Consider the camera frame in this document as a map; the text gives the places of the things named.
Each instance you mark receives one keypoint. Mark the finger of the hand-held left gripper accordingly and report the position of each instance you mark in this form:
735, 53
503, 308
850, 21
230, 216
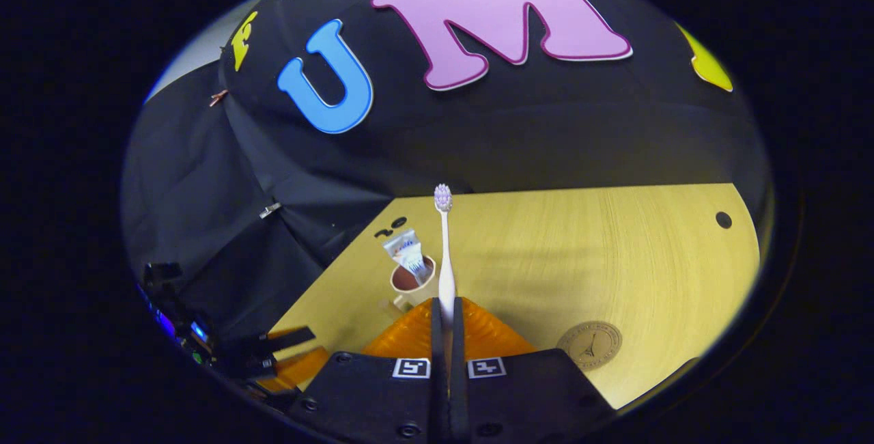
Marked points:
290, 339
297, 365

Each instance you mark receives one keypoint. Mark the beige cup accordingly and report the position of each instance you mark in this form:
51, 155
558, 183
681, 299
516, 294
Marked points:
410, 290

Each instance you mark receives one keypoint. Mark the round brown coaster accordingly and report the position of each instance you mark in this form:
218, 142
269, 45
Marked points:
589, 345

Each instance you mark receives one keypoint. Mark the silver metal clip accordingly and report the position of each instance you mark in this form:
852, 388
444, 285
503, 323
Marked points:
270, 210

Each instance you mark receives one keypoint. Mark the black backdrop cloth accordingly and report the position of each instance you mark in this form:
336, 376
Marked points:
512, 136

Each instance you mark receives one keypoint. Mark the white toothpaste tube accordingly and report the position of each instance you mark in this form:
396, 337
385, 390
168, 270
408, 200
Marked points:
408, 253

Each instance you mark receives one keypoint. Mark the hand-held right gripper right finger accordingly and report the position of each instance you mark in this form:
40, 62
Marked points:
459, 376

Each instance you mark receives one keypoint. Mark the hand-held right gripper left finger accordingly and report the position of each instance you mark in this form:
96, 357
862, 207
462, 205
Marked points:
437, 362

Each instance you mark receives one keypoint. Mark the white toothbrush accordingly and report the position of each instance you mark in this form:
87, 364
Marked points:
446, 259

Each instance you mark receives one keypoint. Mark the copper clip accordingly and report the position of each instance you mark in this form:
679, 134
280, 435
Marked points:
218, 97

